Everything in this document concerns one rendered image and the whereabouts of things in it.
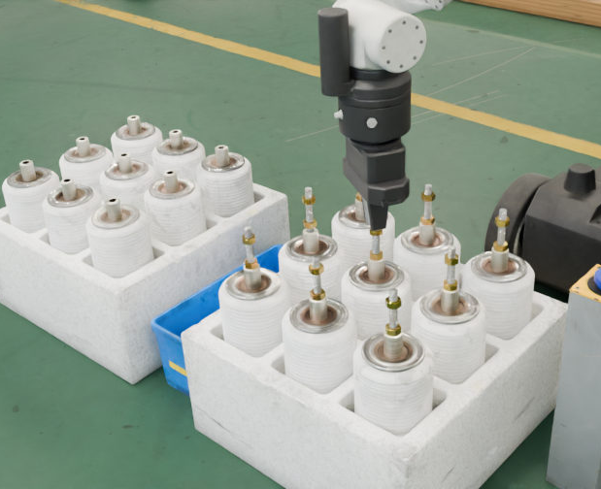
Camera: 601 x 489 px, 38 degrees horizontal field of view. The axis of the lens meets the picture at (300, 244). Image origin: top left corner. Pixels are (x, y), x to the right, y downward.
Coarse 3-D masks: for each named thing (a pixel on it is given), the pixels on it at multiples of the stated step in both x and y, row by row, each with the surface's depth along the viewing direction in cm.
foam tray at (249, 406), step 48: (192, 336) 121; (528, 336) 117; (192, 384) 125; (240, 384) 116; (288, 384) 111; (480, 384) 109; (528, 384) 119; (240, 432) 122; (288, 432) 113; (336, 432) 105; (384, 432) 102; (432, 432) 102; (480, 432) 112; (528, 432) 125; (288, 480) 118; (336, 480) 110; (384, 480) 103; (432, 480) 105; (480, 480) 117
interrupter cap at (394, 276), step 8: (360, 264) 120; (384, 264) 120; (392, 264) 120; (352, 272) 119; (360, 272) 119; (384, 272) 119; (392, 272) 119; (400, 272) 118; (352, 280) 117; (360, 280) 117; (368, 280) 117; (376, 280) 117; (384, 280) 117; (392, 280) 116; (400, 280) 116; (360, 288) 116; (368, 288) 115; (376, 288) 115; (384, 288) 115
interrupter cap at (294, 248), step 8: (296, 240) 127; (320, 240) 127; (328, 240) 127; (288, 248) 125; (296, 248) 125; (320, 248) 125; (328, 248) 124; (336, 248) 124; (288, 256) 124; (296, 256) 123; (304, 256) 123; (320, 256) 123; (328, 256) 123
